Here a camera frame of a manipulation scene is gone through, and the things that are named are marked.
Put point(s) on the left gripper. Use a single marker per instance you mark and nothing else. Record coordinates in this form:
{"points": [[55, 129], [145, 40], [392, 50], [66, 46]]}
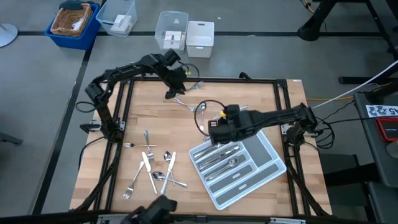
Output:
{"points": [[174, 77]]}

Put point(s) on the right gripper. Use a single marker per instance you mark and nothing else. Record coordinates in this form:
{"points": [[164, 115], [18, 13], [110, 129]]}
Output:
{"points": [[233, 127]]}

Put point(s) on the silver spoon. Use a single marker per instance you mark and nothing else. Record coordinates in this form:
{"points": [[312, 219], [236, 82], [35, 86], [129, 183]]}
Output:
{"points": [[158, 176], [232, 162], [167, 155], [202, 106]]}

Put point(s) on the white cutlery tray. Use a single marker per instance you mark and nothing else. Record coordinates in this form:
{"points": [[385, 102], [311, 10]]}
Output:
{"points": [[267, 157]]}

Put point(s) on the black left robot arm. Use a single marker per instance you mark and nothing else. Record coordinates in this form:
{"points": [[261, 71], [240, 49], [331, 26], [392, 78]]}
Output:
{"points": [[124, 70]]}

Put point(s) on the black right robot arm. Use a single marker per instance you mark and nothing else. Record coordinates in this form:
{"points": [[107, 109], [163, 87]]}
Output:
{"points": [[280, 116]]}

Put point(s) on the white plastic bin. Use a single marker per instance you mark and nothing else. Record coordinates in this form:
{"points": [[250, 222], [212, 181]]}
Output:
{"points": [[200, 48]]}

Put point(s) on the white box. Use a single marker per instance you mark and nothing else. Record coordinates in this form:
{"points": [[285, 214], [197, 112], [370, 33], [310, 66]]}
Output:
{"points": [[172, 39], [121, 24]]}

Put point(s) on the small silver fork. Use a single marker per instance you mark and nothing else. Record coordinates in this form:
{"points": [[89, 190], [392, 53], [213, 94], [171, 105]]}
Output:
{"points": [[140, 145]]}

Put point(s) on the clear plastic bin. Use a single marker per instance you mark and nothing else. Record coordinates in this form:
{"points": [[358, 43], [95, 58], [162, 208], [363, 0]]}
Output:
{"points": [[104, 15], [161, 21]]}

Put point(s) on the blue plastic bin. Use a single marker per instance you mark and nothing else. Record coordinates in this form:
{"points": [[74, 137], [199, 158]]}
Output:
{"points": [[77, 43]]}

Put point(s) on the dark furniture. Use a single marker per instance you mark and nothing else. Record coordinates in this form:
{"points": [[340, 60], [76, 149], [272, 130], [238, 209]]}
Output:
{"points": [[342, 169]]}

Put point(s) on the white crumpled paper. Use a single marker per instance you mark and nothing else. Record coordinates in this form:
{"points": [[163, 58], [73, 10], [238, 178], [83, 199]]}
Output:
{"points": [[78, 24]]}

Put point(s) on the black stand leg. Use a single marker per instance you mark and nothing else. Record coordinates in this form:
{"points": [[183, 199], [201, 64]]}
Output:
{"points": [[311, 31]]}

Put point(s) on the wicker basket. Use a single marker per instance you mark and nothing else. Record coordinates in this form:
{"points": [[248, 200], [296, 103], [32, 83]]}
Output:
{"points": [[62, 23]]}

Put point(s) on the dark cloth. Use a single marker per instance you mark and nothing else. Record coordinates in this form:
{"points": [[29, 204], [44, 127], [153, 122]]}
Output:
{"points": [[73, 4]]}

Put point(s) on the grey cart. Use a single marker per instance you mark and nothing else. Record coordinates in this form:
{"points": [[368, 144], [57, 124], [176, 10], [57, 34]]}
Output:
{"points": [[370, 149]]}

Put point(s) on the white printed label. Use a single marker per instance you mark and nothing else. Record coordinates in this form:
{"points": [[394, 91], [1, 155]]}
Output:
{"points": [[381, 111]]}

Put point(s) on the red device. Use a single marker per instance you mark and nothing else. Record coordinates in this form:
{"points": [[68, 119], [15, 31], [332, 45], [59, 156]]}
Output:
{"points": [[388, 129]]}

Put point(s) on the black floor object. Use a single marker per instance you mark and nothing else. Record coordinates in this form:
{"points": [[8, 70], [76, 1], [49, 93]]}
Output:
{"points": [[9, 138]]}

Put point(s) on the white round stand base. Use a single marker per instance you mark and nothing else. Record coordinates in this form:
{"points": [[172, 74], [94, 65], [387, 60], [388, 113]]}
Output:
{"points": [[6, 34]]}

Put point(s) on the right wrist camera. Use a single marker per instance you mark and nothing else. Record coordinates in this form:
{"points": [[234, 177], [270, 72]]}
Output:
{"points": [[232, 111]]}

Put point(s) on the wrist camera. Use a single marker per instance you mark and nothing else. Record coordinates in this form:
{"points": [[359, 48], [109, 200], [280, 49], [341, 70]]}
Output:
{"points": [[171, 56], [232, 111]]}

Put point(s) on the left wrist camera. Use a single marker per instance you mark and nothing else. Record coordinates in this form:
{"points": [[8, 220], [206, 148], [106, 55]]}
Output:
{"points": [[171, 56]]}

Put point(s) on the black table frame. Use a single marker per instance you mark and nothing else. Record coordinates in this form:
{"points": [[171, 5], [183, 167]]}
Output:
{"points": [[217, 80]]}

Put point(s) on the black metal stand frame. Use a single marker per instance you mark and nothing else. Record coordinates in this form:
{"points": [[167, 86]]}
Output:
{"points": [[354, 80]]}

